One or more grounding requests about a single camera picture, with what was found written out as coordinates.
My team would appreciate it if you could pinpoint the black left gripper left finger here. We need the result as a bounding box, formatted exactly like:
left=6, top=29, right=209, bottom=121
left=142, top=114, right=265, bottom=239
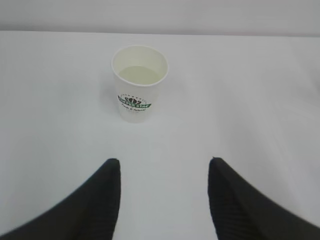
left=0, top=158, right=121, bottom=240

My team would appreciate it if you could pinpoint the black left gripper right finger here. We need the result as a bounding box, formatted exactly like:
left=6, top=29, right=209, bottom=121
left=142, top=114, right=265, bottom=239
left=208, top=157, right=320, bottom=240

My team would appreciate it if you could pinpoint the white paper coffee cup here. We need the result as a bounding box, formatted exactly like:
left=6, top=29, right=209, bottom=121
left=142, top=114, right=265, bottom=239
left=111, top=45, right=169, bottom=123

